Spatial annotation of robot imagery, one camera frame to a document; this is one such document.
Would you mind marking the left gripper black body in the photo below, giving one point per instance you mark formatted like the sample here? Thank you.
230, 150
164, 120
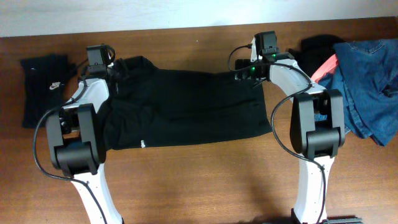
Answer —
121, 66

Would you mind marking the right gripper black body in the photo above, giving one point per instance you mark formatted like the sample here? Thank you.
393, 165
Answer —
250, 70

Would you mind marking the black t-shirt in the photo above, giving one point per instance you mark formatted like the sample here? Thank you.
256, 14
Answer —
157, 107

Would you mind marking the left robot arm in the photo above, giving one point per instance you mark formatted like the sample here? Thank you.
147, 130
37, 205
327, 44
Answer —
76, 140

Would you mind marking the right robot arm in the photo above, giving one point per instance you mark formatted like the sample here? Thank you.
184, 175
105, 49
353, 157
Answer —
317, 128

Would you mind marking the black Nike sock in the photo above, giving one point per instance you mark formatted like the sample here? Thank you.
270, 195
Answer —
44, 80

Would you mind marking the pink paper tag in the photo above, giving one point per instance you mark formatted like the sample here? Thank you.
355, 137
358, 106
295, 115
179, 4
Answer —
329, 66

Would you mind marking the blue denim jeans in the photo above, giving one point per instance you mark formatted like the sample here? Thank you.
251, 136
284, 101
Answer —
367, 79

